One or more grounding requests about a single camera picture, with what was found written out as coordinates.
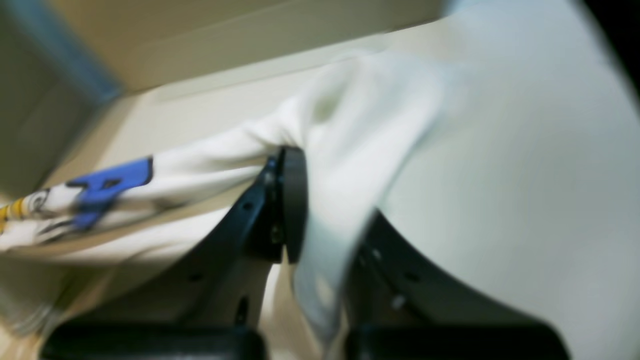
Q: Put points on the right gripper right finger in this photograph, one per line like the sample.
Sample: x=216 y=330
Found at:
x=402 y=306

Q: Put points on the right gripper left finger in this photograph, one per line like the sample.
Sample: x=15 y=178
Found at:
x=205 y=306

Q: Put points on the white printed t-shirt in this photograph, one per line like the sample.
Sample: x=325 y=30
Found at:
x=356 y=122

